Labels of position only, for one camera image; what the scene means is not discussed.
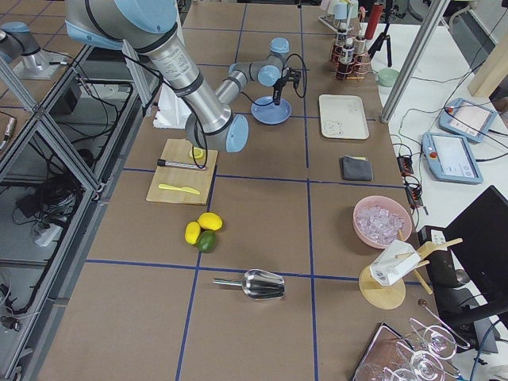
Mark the blue plate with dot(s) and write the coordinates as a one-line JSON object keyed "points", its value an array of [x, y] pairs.
{"points": [[265, 111]]}

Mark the cream bear tray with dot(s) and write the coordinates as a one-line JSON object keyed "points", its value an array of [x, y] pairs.
{"points": [[342, 117]]}

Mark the lemon half slice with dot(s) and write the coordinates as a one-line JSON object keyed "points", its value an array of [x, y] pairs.
{"points": [[197, 153]]}

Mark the grey folded cloth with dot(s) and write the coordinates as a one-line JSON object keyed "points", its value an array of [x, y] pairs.
{"points": [[355, 169]]}

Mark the wooden cutting board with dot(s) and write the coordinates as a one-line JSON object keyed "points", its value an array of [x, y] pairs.
{"points": [[179, 151]]}

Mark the pale green bowl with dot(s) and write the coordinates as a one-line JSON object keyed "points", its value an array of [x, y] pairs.
{"points": [[387, 77]]}

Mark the yellow plastic knife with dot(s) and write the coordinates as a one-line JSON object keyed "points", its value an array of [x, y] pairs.
{"points": [[168, 187]]}

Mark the steel muddler rod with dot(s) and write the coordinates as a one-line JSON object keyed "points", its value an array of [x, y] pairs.
{"points": [[168, 163]]}

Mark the red cylinder bottle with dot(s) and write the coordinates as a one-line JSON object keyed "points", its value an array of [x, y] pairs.
{"points": [[374, 16]]}

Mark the large yellow lemon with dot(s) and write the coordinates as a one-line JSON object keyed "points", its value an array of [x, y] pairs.
{"points": [[210, 221]]}

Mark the small yellow lemon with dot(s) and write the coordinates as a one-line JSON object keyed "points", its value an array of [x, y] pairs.
{"points": [[192, 232]]}

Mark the green lime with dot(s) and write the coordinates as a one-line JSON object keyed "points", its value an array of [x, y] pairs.
{"points": [[206, 241]]}

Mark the pink bowl of ice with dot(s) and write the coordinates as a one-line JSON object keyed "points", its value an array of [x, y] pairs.
{"points": [[379, 220]]}

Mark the blue teach pendant near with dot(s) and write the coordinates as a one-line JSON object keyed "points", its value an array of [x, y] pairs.
{"points": [[450, 158]]}

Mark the blue teach pendant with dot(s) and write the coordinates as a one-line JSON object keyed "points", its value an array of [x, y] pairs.
{"points": [[450, 158], [468, 119]]}

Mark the blue teach pendant far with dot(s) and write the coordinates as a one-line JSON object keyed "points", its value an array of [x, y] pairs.
{"points": [[468, 119]]}

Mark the steel ice scoop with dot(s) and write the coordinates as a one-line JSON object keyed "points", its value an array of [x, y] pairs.
{"points": [[257, 284]]}

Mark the white paper carton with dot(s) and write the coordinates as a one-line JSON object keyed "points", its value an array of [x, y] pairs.
{"points": [[395, 261]]}

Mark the wooden cup stand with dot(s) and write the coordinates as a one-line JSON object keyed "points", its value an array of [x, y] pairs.
{"points": [[391, 297]]}

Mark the black monitor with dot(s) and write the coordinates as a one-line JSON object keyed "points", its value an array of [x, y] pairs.
{"points": [[482, 254]]}

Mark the copper wire bottle rack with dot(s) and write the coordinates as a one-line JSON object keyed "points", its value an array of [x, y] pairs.
{"points": [[350, 60]]}

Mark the white pedestal base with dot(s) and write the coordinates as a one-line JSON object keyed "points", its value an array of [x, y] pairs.
{"points": [[172, 112]]}

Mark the aluminium frame post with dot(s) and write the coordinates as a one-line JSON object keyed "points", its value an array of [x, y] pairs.
{"points": [[418, 47]]}

